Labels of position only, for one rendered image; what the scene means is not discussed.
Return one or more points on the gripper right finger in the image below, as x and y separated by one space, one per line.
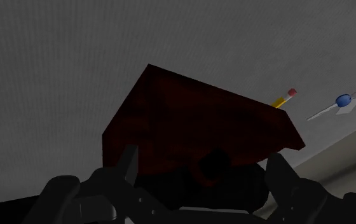
302 195

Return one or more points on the dark red box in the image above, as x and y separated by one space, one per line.
196 118

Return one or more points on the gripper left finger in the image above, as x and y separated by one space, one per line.
103 192

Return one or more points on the grey table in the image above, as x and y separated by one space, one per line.
57 77

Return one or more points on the yellow pencil with pink eraser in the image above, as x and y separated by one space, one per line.
284 98

